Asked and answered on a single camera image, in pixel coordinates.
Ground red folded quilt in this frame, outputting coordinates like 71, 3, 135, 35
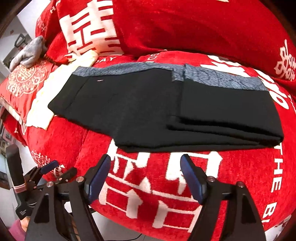
35, 1, 295, 82

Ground grey cloth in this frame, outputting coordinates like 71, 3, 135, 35
9, 36, 47, 72

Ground red embroidered pillow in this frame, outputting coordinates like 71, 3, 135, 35
1, 59, 57, 123

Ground cream towel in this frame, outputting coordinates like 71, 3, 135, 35
26, 50, 98, 130

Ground person's left hand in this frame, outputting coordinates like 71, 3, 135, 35
20, 216, 30, 232

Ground red bed cover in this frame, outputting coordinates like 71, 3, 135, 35
0, 49, 296, 241

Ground black pants with patterned trim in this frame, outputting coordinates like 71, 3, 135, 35
48, 62, 284, 152

